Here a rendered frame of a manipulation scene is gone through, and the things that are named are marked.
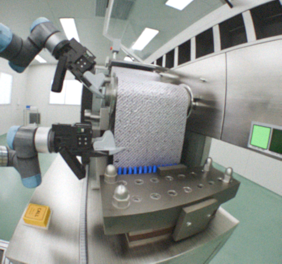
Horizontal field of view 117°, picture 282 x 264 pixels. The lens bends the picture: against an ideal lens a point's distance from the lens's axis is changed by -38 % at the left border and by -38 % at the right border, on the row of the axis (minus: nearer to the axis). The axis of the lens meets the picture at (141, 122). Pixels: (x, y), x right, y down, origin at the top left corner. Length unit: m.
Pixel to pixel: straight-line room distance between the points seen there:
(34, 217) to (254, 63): 0.72
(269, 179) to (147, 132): 2.72
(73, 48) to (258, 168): 3.03
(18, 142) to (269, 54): 0.70
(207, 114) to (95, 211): 0.50
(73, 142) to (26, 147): 0.15
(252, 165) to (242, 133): 2.62
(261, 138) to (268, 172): 2.54
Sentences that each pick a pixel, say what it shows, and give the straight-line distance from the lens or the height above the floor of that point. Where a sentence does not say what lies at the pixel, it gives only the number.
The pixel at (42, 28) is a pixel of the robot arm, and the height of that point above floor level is 1.45.
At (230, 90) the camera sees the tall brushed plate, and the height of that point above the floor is 1.31.
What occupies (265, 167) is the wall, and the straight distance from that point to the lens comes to 2.93.
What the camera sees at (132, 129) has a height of 1.16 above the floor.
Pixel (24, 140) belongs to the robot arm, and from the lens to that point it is 0.42.
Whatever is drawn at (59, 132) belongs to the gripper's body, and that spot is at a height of 1.14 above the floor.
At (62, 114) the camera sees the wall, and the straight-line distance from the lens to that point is 6.17.
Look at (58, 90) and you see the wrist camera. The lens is 0.43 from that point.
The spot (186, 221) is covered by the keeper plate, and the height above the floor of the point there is 0.99.
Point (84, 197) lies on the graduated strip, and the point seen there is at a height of 0.90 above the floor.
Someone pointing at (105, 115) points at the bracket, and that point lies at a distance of 0.46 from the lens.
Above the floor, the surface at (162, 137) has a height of 1.13.
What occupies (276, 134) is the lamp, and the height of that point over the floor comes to 1.20.
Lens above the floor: 1.22
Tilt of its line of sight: 7 degrees down
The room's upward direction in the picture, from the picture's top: 5 degrees clockwise
